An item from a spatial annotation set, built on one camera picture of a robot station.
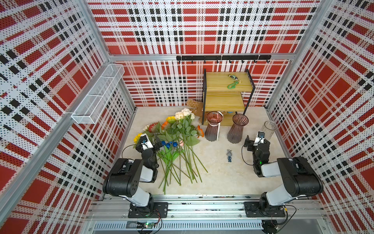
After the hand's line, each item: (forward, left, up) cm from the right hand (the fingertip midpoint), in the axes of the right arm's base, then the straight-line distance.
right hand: (256, 136), depth 92 cm
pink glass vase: (+2, +28, +2) cm, 29 cm away
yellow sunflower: (+14, +57, 0) cm, 59 cm away
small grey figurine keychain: (-9, +17, -8) cm, 21 cm away
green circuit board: (-46, +62, -7) cm, 77 cm away
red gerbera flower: (+8, +69, 0) cm, 69 cm away
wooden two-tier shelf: (+40, +13, +2) cm, 42 cm away
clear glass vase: (0, -4, +9) cm, 10 cm away
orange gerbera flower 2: (+11, +61, -1) cm, 62 cm away
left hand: (-2, +67, +4) cm, 67 cm away
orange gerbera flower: (+6, +37, -3) cm, 37 cm away
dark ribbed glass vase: (+8, +10, -10) cm, 16 cm away
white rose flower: (+18, +41, -1) cm, 45 cm away
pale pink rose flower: (+2, +42, -6) cm, 42 cm away
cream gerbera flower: (+10, +75, -3) cm, 75 cm away
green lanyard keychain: (+20, +17, +24) cm, 36 cm away
